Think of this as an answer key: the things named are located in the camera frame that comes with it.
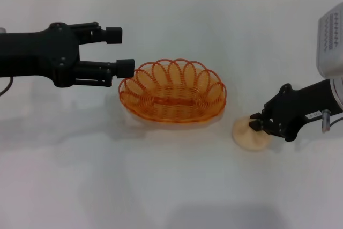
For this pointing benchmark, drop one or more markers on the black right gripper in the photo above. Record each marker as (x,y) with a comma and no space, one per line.
(300,105)

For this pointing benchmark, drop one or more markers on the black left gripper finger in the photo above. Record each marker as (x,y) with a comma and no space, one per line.
(124,68)

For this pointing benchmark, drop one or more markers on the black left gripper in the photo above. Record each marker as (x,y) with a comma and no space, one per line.
(34,52)

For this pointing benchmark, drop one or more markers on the beige steamed bun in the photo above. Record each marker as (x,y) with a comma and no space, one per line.
(249,139)

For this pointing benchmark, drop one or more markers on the orange plastic woven basket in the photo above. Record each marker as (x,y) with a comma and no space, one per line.
(174,105)

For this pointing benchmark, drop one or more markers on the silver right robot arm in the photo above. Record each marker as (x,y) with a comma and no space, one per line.
(338,92)

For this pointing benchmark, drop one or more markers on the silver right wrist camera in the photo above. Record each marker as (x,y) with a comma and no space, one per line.
(331,46)

